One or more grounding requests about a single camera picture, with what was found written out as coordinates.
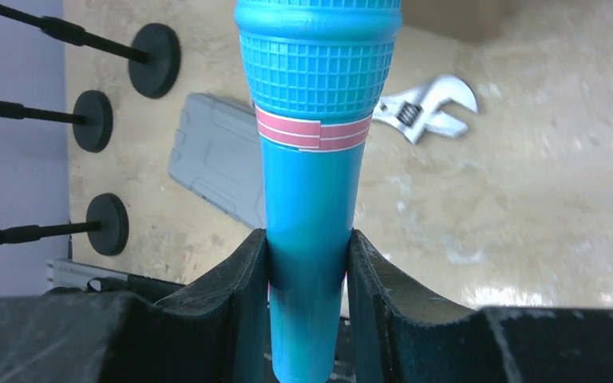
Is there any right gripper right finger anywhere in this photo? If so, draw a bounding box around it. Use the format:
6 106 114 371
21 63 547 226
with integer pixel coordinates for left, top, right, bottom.
348 231 613 382

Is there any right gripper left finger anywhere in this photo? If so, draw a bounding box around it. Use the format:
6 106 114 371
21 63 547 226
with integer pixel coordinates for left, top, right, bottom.
0 229 267 382

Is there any blue microphone with pink band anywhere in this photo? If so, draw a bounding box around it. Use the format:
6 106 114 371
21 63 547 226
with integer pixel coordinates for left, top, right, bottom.
235 1 402 382

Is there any black round-base shock mount stand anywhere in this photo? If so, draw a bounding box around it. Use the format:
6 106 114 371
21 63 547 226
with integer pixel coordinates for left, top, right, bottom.
0 4 181 99

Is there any black mic stand front left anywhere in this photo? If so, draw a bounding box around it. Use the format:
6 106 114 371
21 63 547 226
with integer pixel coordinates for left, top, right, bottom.
0 193 129 256

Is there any black mic stand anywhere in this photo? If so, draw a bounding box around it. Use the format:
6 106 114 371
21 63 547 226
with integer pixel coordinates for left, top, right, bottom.
0 193 129 256
0 90 113 153

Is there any black mic stand rear left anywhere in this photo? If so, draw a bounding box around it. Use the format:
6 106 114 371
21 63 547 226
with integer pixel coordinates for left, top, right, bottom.
0 90 113 153

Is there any grey plastic case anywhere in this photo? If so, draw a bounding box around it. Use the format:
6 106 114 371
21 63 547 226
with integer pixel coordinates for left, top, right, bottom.
168 93 266 229

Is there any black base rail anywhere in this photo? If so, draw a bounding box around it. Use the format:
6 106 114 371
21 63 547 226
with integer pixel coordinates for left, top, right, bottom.
47 275 186 303

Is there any aluminium frame rail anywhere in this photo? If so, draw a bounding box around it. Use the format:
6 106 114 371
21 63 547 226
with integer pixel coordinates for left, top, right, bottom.
45 259 128 289

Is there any red-handled adjustable wrench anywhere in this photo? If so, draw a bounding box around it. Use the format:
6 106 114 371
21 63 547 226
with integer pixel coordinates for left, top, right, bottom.
372 74 480 144

